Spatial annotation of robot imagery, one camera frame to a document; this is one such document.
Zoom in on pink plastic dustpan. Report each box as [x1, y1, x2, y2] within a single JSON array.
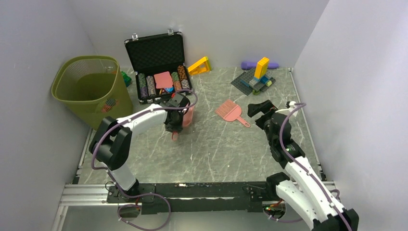
[[171, 106, 194, 141]]

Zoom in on pink hand brush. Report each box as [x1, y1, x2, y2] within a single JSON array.
[[215, 99, 251, 128]]

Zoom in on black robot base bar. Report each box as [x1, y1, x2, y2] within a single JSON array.
[[106, 181, 280, 215]]

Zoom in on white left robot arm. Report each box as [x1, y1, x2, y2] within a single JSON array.
[[89, 93, 191, 202]]

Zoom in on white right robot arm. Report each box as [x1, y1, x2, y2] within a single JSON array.
[[247, 100, 359, 231]]

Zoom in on grey toy brick baseplate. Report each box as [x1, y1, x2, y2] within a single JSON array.
[[231, 69, 276, 96]]

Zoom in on purple cylinder toy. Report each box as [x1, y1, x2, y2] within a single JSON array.
[[241, 61, 280, 71]]

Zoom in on green blue toy bricks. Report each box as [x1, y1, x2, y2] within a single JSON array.
[[121, 71, 132, 87]]

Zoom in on yellow toy brick wedge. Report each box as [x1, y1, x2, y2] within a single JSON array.
[[188, 56, 212, 76]]

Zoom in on black poker chip case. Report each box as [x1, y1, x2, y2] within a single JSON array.
[[124, 29, 193, 104]]

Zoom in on olive green waste basket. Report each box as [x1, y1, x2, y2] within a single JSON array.
[[51, 55, 133, 130]]

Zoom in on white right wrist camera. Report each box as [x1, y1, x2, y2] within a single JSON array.
[[280, 101, 297, 116]]

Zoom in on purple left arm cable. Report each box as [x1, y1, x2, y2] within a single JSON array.
[[90, 90, 199, 171]]

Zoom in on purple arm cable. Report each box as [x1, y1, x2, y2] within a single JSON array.
[[90, 90, 199, 171], [264, 103, 353, 231]]

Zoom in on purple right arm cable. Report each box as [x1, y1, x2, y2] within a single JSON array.
[[264, 103, 353, 231]]

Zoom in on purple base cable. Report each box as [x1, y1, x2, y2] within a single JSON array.
[[117, 193, 173, 231]]

